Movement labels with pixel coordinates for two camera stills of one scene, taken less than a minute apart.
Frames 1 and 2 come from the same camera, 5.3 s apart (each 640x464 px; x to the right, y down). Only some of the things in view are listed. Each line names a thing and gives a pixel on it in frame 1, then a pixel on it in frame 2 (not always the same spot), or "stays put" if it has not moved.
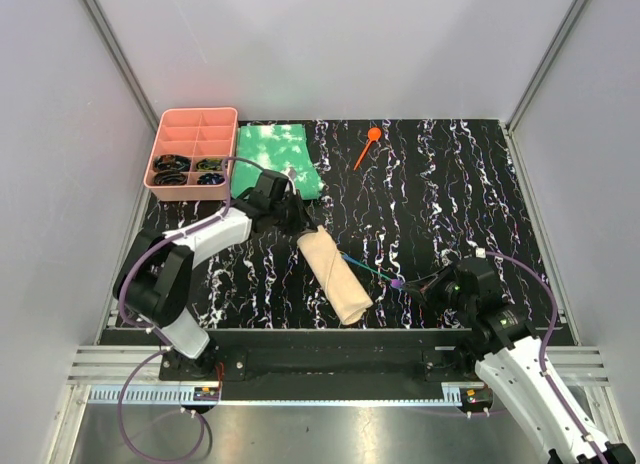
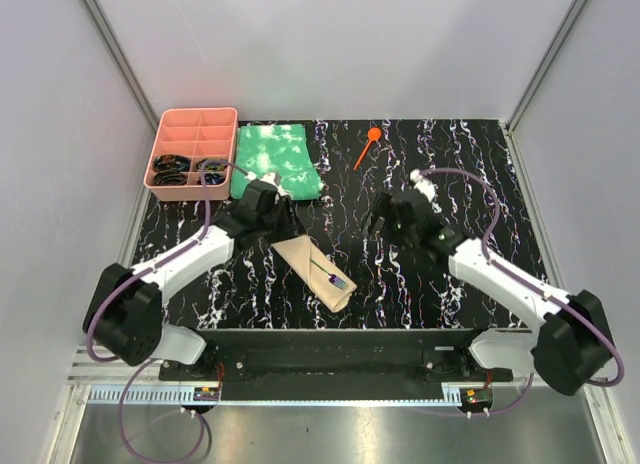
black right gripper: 431,284 to 381,206
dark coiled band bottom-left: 170,177 stays put
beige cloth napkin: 340,282 to 299,251
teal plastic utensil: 364,265 to 319,266
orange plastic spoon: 374,134 stays put
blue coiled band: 210,179 stays put
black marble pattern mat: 404,199 stays put
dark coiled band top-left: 164,162 stays put
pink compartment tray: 190,146 stays put
